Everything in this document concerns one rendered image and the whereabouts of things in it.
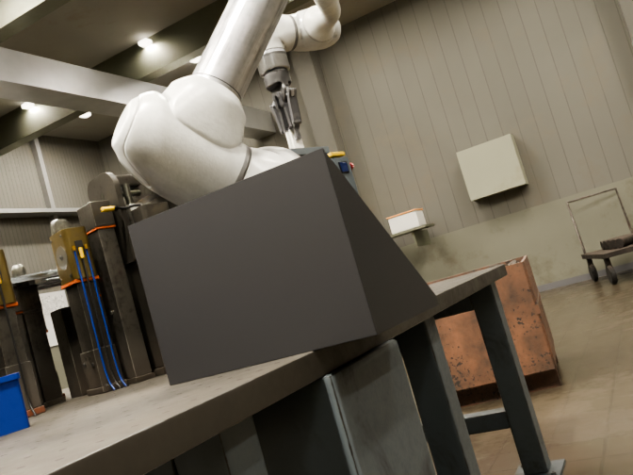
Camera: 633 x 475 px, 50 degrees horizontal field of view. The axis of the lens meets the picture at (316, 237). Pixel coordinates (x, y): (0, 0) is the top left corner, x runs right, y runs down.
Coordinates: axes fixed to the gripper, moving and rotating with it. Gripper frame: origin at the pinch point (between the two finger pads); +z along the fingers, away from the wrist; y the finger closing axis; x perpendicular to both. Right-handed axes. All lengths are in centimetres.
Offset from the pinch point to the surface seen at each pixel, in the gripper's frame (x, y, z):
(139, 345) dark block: 57, -6, 42
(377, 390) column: 37, -66, 60
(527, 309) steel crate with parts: -155, 89, 78
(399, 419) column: 32, -62, 67
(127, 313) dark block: 58, -6, 35
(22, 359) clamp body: 81, -7, 39
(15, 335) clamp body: 82, -7, 34
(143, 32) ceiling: -197, 614, -327
